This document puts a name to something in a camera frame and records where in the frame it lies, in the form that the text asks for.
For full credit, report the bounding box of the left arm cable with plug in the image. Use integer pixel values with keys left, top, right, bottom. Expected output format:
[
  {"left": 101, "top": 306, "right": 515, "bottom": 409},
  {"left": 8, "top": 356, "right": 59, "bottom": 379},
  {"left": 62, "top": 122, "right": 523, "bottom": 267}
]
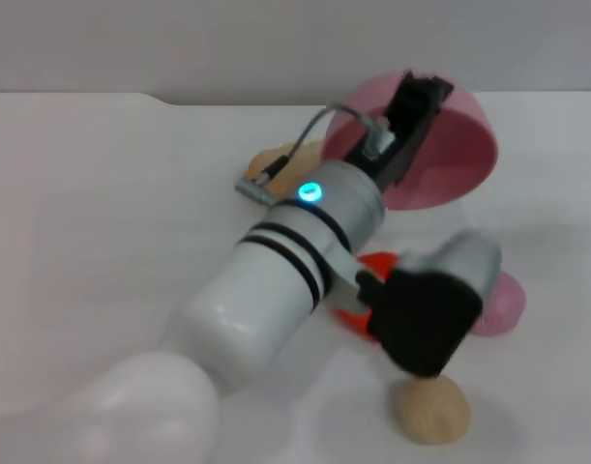
[{"left": 233, "top": 102, "right": 399, "bottom": 195}]

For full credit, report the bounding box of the orange toy fruit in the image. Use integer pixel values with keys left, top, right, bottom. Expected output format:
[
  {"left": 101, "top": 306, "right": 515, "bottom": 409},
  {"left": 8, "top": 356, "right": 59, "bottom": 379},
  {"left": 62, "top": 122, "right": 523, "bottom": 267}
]
[{"left": 323, "top": 250, "right": 403, "bottom": 342}]

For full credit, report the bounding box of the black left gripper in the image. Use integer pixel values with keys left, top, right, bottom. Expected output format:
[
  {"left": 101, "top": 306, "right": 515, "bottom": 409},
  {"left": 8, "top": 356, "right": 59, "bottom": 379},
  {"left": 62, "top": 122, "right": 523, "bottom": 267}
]
[{"left": 351, "top": 71, "right": 455, "bottom": 190}]

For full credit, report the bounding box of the long beige bread loaf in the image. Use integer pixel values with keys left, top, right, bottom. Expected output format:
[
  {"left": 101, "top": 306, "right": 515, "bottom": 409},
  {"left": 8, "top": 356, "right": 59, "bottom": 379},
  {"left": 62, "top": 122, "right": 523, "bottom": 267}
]
[{"left": 244, "top": 139, "right": 326, "bottom": 200}]

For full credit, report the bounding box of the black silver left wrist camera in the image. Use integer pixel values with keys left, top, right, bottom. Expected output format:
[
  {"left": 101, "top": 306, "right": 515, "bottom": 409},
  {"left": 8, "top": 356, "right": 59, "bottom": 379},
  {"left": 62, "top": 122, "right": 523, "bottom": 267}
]
[{"left": 356, "top": 230, "right": 505, "bottom": 379}]

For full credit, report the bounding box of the pink toy peach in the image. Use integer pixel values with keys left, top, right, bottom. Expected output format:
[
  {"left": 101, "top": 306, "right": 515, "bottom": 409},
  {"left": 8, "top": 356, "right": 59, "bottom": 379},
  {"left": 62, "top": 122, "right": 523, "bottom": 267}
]
[{"left": 472, "top": 270, "right": 527, "bottom": 338}]

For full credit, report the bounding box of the pink plastic bowl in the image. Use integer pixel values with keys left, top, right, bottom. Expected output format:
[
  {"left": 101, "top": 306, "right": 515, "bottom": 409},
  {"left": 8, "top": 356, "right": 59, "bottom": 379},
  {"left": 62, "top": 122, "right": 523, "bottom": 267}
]
[{"left": 321, "top": 69, "right": 501, "bottom": 213}]

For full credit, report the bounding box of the round beige bun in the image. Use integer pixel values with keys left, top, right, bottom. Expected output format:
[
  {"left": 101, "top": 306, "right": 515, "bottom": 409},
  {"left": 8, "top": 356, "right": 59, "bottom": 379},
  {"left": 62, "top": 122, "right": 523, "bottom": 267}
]
[{"left": 390, "top": 374, "right": 471, "bottom": 446}]

